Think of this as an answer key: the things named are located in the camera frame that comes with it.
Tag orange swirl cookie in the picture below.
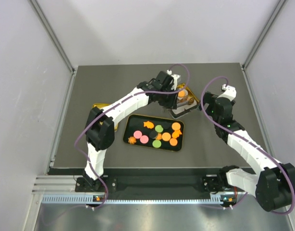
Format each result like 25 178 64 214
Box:
187 97 194 105

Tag dark square cookie tin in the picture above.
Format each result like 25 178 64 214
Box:
170 83 199 119

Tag round dotted orange cookie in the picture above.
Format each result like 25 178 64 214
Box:
178 89 188 99

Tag black sandwich cookie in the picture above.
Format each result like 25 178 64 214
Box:
149 130 158 139

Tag metal serving tongs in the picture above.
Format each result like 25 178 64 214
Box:
162 96 197 115

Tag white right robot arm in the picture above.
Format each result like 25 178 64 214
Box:
199 90 295 212

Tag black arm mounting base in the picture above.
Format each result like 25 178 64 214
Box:
75 174 232 197

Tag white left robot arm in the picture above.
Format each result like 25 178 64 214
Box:
83 70 181 191

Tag black round cookie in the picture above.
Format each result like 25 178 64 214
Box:
162 122 170 129

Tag green round cookie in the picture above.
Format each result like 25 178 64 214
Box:
155 125 163 133
152 140 161 148

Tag black rectangular cookie tray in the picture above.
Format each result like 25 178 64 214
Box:
123 115 184 152

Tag pink round cookie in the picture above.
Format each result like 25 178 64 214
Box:
134 130 142 139
140 135 149 144

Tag orange star flower cookie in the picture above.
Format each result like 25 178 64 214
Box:
128 136 136 144

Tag gold tin lid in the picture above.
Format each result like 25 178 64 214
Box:
92 103 119 133

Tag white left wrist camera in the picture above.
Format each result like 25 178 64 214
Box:
166 70 181 91

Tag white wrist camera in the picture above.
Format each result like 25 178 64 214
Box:
166 70 181 91
218 84 237 101

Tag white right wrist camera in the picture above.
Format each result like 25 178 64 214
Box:
218 84 237 101

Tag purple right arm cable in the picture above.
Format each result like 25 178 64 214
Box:
200 76 295 215

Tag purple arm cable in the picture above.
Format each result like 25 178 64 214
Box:
74 64 190 210
200 76 295 215

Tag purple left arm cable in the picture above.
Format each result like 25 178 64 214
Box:
74 64 190 210

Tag right aluminium frame post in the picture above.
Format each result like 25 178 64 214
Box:
241 0 287 72

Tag aluminium frame post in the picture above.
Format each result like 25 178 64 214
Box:
241 0 287 72
28 0 75 74

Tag grey slotted cable duct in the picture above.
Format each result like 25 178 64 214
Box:
42 194 236 205

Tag left aluminium frame post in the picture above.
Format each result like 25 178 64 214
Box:
28 0 75 74

